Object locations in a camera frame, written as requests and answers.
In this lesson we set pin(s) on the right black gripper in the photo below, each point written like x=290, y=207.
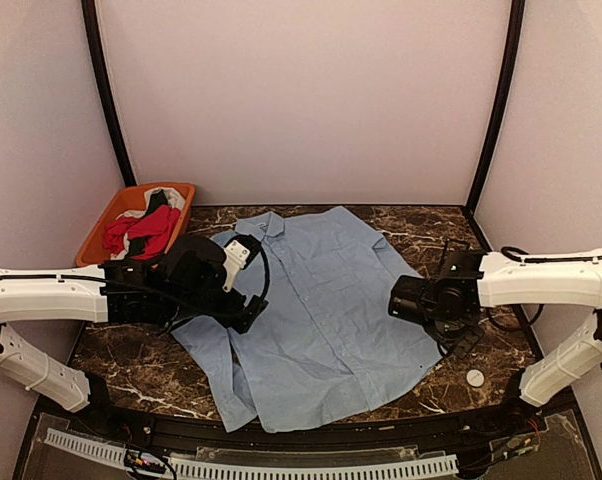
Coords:
x=461, y=347

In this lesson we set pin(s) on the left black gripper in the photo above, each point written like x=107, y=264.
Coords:
x=229, y=314

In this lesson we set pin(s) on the light blue shirt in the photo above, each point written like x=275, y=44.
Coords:
x=326, y=347

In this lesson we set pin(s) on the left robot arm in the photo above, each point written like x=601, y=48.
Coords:
x=69, y=294

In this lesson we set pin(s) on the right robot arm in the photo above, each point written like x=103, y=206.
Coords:
x=513, y=277

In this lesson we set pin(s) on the black brooch holder stand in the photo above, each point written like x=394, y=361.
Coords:
x=451, y=246

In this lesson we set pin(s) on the red cloth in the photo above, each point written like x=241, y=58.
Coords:
x=140, y=238

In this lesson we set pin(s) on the white cloth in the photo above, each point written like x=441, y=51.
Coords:
x=174, y=198

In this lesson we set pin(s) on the dark green cloth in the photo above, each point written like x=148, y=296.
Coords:
x=157, y=199

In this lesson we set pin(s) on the orange plastic basket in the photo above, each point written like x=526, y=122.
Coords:
x=130, y=202

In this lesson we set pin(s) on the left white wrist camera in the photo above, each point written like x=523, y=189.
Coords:
x=236, y=260

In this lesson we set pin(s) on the black left frame pole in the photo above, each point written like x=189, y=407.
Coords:
x=101, y=76

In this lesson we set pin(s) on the black frame pole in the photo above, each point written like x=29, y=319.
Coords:
x=101, y=76
x=501, y=96

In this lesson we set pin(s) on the black right frame pole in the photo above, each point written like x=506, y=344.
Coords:
x=501, y=96

